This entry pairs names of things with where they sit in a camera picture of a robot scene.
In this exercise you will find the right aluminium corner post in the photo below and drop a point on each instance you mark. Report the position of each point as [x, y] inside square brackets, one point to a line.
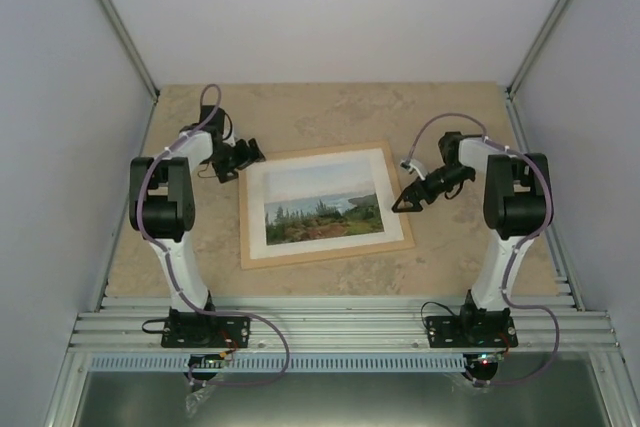
[543, 36]

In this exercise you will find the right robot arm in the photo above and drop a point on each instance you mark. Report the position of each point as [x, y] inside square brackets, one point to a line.
[517, 207]

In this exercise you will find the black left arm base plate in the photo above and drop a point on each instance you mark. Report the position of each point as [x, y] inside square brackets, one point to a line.
[194, 330]

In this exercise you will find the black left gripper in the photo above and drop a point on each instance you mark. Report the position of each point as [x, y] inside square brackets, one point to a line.
[246, 160]

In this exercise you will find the light wooden picture frame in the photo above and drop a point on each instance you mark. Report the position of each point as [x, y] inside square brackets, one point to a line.
[325, 258]

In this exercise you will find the landscape photo print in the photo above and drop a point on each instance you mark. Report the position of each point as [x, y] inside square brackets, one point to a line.
[320, 202]

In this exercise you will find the slotted grey cable duct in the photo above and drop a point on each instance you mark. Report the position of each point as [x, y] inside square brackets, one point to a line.
[274, 362]

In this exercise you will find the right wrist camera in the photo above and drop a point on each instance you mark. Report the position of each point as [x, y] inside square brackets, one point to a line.
[413, 166]

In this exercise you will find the aluminium mounting rail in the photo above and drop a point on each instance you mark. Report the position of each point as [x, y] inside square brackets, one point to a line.
[339, 324]

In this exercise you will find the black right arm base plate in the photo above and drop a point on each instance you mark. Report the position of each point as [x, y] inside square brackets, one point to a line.
[452, 332]

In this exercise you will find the aluminium corner post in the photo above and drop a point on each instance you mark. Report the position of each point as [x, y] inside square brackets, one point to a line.
[543, 36]
[114, 19]

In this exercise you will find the left aluminium corner post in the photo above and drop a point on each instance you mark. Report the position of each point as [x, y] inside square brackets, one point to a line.
[114, 19]

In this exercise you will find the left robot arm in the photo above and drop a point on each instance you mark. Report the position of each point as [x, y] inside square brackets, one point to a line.
[162, 204]

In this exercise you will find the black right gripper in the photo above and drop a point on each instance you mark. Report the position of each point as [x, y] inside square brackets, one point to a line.
[414, 197]

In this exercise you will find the white photo mat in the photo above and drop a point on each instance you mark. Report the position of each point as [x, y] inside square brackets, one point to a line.
[255, 217]

